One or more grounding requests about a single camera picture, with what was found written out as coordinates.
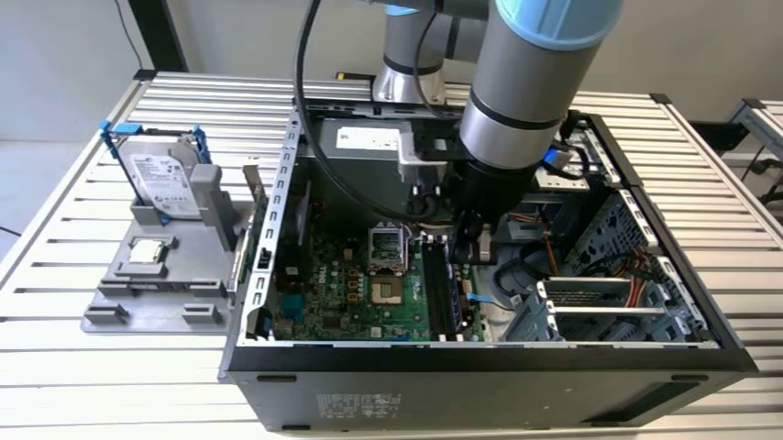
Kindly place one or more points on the hard disk in blue carrier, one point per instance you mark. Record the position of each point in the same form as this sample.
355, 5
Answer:
156, 179

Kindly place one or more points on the black camera bracket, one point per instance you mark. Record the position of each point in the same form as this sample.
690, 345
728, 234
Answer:
440, 146

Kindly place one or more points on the blue expansion slot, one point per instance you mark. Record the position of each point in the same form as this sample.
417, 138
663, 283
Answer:
291, 308

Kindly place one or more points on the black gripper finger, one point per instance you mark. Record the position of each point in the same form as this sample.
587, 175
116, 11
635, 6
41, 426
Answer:
484, 247
464, 243

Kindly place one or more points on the CPU socket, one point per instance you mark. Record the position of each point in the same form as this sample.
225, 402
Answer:
388, 291

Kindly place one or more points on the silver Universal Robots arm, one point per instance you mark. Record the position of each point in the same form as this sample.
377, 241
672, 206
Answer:
526, 91

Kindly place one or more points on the grey power supply unit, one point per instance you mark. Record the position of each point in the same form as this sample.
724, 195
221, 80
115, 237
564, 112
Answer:
367, 169

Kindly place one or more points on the grey parts rack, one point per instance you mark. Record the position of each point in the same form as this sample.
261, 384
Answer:
183, 256

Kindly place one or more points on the black table corner cap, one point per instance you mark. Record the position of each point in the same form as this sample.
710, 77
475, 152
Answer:
659, 98
144, 74

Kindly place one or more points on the perforated metal side cage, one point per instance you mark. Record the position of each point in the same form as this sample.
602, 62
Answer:
611, 229

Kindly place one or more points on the green graphics card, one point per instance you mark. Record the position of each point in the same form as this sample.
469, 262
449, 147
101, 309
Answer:
256, 197

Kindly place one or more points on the black open PC case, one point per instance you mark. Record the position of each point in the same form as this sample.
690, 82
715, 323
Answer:
428, 399

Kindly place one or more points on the silver CPU chip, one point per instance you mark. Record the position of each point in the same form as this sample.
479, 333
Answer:
145, 252

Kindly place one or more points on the metal disk bay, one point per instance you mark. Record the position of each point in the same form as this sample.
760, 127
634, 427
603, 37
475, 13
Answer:
587, 293

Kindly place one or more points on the black upright post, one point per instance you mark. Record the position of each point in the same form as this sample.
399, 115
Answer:
161, 36

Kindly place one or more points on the black RAM slot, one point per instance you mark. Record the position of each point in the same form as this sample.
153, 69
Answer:
440, 289
447, 302
432, 289

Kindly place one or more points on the green motherboard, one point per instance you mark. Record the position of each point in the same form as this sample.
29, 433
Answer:
329, 321

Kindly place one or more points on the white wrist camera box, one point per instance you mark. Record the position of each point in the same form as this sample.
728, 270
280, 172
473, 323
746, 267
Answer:
408, 151

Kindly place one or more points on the neighbouring metal slat table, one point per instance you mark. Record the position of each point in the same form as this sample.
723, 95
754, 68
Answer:
762, 119

